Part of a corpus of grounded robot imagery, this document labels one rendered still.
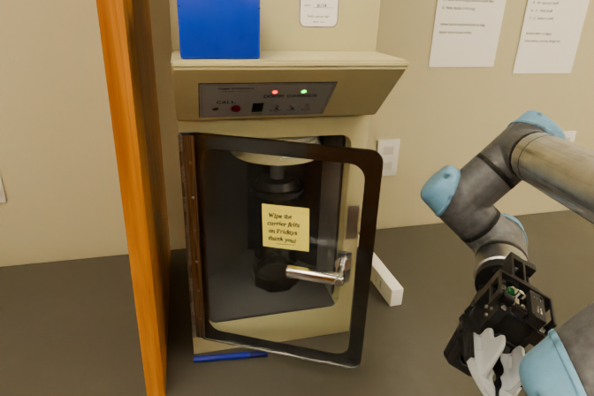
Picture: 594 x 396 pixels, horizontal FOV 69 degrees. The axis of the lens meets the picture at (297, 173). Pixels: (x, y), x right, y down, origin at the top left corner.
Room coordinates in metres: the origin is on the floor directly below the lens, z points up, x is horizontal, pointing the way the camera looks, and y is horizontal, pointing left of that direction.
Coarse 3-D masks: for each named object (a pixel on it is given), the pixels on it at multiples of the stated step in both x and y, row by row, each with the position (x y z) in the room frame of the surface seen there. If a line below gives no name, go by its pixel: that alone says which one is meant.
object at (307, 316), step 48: (240, 144) 0.62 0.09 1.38; (288, 144) 0.60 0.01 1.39; (240, 192) 0.62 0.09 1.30; (288, 192) 0.60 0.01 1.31; (336, 192) 0.59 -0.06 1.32; (240, 240) 0.62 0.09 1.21; (336, 240) 0.59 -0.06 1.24; (240, 288) 0.62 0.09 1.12; (288, 288) 0.60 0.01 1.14; (336, 288) 0.59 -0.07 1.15; (240, 336) 0.62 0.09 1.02; (288, 336) 0.60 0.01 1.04; (336, 336) 0.58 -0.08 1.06
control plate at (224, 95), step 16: (208, 96) 0.59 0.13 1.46; (224, 96) 0.60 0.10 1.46; (240, 96) 0.61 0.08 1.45; (256, 96) 0.61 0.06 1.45; (272, 96) 0.62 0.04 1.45; (288, 96) 0.62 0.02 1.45; (304, 96) 0.63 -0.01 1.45; (320, 96) 0.64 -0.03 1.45; (208, 112) 0.62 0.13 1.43; (224, 112) 0.63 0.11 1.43; (240, 112) 0.64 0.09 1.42; (256, 112) 0.64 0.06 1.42; (272, 112) 0.65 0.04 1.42; (288, 112) 0.66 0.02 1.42; (304, 112) 0.66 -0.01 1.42; (320, 112) 0.67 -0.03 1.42
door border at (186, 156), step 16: (192, 144) 0.64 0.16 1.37; (192, 160) 0.64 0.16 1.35; (192, 176) 0.64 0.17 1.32; (192, 192) 0.64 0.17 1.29; (192, 208) 0.64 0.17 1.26; (192, 224) 0.64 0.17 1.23; (192, 240) 0.64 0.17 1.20; (192, 256) 0.64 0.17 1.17; (192, 272) 0.64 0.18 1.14; (192, 320) 0.64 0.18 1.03
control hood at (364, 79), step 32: (192, 64) 0.55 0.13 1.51; (224, 64) 0.56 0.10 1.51; (256, 64) 0.57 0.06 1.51; (288, 64) 0.58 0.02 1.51; (320, 64) 0.59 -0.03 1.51; (352, 64) 0.60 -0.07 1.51; (384, 64) 0.61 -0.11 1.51; (192, 96) 0.59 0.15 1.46; (352, 96) 0.65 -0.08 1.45; (384, 96) 0.67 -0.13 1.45
